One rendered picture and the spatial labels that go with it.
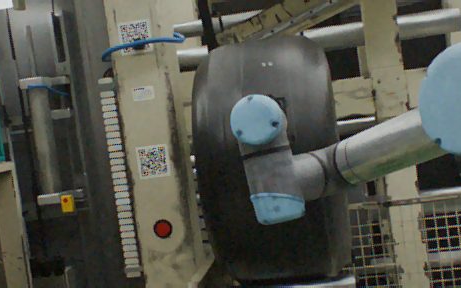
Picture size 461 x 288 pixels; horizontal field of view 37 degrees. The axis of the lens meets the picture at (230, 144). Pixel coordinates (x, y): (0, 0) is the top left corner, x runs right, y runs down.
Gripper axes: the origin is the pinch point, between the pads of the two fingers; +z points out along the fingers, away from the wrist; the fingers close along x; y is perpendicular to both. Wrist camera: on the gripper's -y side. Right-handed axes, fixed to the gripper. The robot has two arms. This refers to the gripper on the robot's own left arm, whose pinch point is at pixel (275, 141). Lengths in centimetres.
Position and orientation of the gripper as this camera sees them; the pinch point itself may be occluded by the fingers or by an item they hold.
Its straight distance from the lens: 133.3
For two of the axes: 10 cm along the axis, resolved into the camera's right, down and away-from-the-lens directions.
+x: -9.8, 1.1, 1.4
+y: -1.0, -9.9, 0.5
